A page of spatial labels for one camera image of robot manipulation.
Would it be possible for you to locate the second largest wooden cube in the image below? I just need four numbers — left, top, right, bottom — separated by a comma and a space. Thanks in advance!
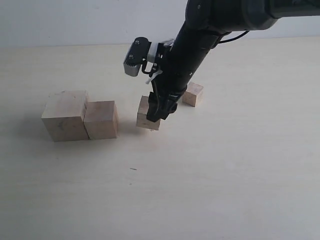
84, 100, 119, 140

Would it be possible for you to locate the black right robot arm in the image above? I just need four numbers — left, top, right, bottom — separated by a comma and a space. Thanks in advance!
147, 0, 320, 122

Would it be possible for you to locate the third largest wooden cube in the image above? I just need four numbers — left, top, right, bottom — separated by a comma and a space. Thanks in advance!
136, 96, 161, 131

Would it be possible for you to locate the smallest wooden cube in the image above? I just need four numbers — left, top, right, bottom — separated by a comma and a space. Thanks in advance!
182, 81, 204, 107

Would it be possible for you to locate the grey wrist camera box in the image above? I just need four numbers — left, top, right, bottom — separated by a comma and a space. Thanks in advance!
123, 37, 161, 77

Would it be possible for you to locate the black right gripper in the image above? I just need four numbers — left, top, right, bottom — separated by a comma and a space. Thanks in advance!
146, 42, 200, 122

